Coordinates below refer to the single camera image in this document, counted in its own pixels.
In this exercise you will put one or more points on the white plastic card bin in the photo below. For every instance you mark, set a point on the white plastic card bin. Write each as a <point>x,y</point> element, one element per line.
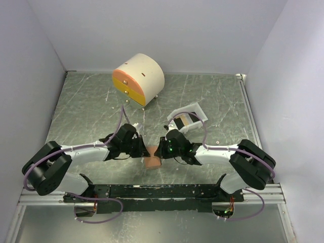
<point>194,107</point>

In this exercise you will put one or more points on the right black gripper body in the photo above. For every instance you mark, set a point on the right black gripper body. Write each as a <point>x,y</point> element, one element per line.
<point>169,152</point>

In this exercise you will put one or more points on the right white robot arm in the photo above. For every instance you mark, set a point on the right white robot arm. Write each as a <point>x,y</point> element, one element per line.
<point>252,166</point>

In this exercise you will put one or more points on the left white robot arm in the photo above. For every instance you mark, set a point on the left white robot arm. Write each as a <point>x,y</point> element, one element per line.
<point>48,169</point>

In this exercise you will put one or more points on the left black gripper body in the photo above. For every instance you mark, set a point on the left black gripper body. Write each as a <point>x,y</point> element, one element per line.
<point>131,147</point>

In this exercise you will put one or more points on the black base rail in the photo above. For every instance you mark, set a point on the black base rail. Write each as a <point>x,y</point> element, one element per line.
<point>172,197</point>

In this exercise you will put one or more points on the pink leather card holder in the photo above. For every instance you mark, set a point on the pink leather card holder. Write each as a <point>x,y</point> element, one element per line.
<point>152,162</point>

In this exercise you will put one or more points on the stack of cards in bin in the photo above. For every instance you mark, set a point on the stack of cards in bin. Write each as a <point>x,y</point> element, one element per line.
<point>186,122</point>

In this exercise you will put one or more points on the cream round drawer cabinet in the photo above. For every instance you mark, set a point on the cream round drawer cabinet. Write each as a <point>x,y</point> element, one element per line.
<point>139,80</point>

